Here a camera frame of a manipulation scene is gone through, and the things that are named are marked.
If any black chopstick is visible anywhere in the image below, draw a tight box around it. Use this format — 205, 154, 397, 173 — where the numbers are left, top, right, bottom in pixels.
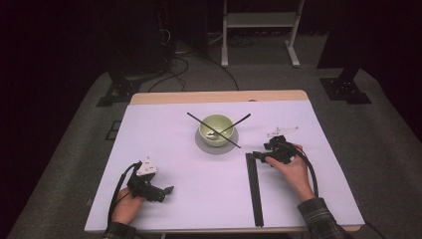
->
217, 113, 252, 134
186, 112, 242, 149

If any pale green bowl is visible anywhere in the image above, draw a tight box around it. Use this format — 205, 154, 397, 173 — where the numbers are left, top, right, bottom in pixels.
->
198, 114, 236, 148

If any hand-held gripper black cable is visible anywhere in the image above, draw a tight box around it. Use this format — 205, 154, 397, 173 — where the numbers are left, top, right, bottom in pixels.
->
106, 161, 143, 227
290, 142, 320, 199

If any right hand-held gripper black cable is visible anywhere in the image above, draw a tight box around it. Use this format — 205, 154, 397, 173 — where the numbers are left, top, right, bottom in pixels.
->
290, 142, 320, 199

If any long black grooved bar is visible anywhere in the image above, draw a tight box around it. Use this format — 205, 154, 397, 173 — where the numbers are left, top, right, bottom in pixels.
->
245, 151, 265, 229

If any left hand-held gripper black cable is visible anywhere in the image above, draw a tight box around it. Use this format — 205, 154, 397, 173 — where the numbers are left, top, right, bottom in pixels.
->
106, 161, 143, 227

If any black metal stand base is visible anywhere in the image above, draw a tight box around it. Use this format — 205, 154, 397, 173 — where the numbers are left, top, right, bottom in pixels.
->
96, 70, 142, 109
319, 65, 373, 106

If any person's right hand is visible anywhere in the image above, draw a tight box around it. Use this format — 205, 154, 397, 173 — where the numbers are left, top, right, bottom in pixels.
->
265, 143, 317, 203

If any person's left hand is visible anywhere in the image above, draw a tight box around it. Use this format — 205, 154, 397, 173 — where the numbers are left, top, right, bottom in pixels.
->
110, 187, 145, 226

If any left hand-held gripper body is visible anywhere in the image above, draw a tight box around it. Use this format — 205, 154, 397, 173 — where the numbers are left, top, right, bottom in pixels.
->
126, 156, 166, 202

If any white metal stand frame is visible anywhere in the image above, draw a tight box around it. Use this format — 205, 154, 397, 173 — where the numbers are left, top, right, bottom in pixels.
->
220, 0, 306, 69

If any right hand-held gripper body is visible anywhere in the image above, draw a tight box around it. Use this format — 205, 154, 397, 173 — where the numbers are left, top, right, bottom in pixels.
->
266, 125, 300, 165

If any black floor cable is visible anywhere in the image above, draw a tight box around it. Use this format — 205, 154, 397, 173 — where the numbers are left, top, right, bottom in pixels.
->
146, 57, 191, 94
198, 55, 241, 92

